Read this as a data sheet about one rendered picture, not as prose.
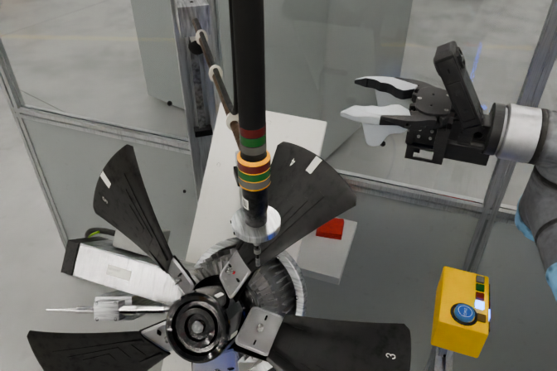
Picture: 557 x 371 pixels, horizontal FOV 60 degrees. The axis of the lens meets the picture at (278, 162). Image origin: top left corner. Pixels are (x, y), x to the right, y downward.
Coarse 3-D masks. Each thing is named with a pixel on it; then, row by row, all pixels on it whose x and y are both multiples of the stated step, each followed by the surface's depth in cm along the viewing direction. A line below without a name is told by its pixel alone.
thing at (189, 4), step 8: (176, 0) 109; (184, 0) 109; (192, 0) 109; (200, 0) 109; (176, 8) 109; (184, 8) 106; (192, 8) 106; (200, 8) 107; (208, 8) 107; (176, 16) 114; (184, 16) 107; (192, 16) 107; (200, 16) 108; (208, 16) 108; (184, 24) 108; (208, 24) 109; (184, 32) 109; (192, 32) 109; (208, 32) 110
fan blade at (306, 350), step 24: (288, 336) 84; (312, 336) 84; (336, 336) 85; (360, 336) 85; (384, 336) 85; (408, 336) 84; (288, 360) 80; (312, 360) 81; (336, 360) 81; (360, 360) 81; (384, 360) 82; (408, 360) 82
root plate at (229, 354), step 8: (224, 352) 88; (232, 352) 89; (216, 360) 87; (224, 360) 88; (232, 360) 89; (192, 368) 85; (200, 368) 85; (208, 368) 86; (216, 368) 87; (224, 368) 88
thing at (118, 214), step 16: (112, 160) 91; (128, 160) 88; (112, 176) 92; (128, 176) 89; (96, 192) 98; (112, 192) 94; (128, 192) 90; (144, 192) 87; (96, 208) 101; (112, 208) 96; (128, 208) 91; (144, 208) 88; (112, 224) 100; (128, 224) 95; (144, 224) 89; (144, 240) 92; (160, 240) 87; (160, 256) 91
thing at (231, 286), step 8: (232, 256) 91; (232, 264) 90; (240, 264) 87; (224, 272) 90; (240, 272) 86; (248, 272) 83; (224, 280) 89; (232, 280) 86; (240, 280) 84; (232, 288) 85; (232, 296) 83
